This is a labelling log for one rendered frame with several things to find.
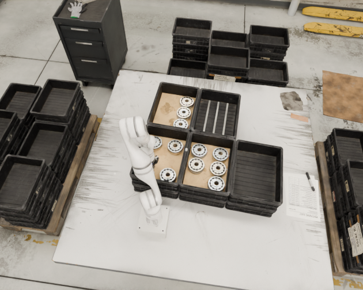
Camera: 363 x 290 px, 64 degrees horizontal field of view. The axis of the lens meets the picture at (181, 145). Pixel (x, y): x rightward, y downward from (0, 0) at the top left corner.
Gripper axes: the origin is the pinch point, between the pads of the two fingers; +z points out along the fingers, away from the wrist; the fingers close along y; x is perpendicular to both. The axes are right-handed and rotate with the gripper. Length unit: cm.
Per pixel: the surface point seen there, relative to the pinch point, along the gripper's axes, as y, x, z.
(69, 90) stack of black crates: -4, 130, 37
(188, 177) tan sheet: 16.3, -18.4, 2.4
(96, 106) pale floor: 18, 141, 86
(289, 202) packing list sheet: 62, -67, 15
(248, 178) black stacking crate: 46, -41, 2
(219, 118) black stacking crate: 64, 5, 3
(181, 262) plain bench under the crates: -16, -54, 15
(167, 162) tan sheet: 12.2, -1.9, 2.5
